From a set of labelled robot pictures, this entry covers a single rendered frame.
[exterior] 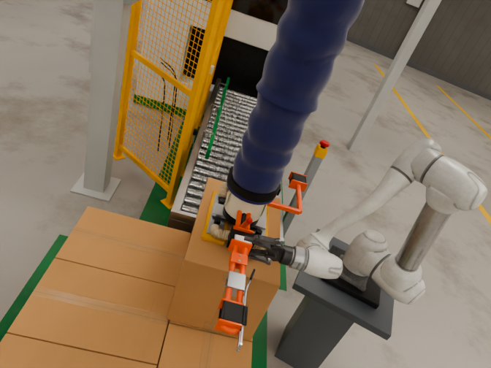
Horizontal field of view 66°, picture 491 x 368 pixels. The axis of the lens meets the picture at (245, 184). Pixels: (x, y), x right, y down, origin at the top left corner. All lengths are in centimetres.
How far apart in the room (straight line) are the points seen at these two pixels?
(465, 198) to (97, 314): 153
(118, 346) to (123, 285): 30
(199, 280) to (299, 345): 100
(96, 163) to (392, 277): 220
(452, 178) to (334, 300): 82
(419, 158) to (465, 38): 1095
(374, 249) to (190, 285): 88
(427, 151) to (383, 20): 1087
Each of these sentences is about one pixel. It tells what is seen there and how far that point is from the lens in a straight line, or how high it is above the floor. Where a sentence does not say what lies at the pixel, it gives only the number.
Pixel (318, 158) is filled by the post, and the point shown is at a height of 92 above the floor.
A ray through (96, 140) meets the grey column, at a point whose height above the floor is 48.
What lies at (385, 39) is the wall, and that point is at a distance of 1240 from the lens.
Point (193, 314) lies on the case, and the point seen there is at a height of 64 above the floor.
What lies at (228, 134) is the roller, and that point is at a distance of 329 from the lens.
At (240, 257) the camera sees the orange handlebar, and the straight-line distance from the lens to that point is 140.
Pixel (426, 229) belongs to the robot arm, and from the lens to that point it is 167.
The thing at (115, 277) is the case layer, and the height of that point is 54.
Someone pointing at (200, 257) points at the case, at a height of 96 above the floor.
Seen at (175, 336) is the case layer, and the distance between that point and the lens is 182.
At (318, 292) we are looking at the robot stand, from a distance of 194.
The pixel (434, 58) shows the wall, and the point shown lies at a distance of 1246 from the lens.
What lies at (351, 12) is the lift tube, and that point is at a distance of 129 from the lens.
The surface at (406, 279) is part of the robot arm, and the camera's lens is 186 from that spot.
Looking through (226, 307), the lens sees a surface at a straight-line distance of 124.
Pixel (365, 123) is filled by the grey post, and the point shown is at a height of 44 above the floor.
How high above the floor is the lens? 208
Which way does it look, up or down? 34 degrees down
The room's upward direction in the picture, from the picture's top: 21 degrees clockwise
